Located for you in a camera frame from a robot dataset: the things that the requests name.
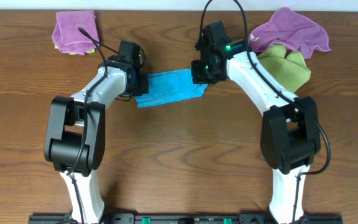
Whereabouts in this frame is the blue microfibre cloth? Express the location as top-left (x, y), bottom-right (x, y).
top-left (136, 68), bottom-right (208, 108)

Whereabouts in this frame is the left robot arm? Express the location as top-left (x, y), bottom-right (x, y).
top-left (44, 55), bottom-right (148, 223)

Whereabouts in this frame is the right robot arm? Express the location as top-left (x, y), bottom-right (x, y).
top-left (191, 40), bottom-right (320, 223)

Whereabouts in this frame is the folded green cloth underneath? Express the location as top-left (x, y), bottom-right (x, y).
top-left (54, 45), bottom-right (95, 55)

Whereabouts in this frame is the crumpled olive green cloth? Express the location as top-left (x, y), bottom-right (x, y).
top-left (257, 45), bottom-right (311, 93)

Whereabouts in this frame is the folded purple cloth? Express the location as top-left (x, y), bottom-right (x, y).
top-left (52, 10), bottom-right (99, 50)

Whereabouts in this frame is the crumpled purple cloth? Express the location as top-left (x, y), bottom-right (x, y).
top-left (249, 7), bottom-right (331, 59)

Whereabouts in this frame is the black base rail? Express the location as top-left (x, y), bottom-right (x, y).
top-left (28, 213), bottom-right (343, 224)

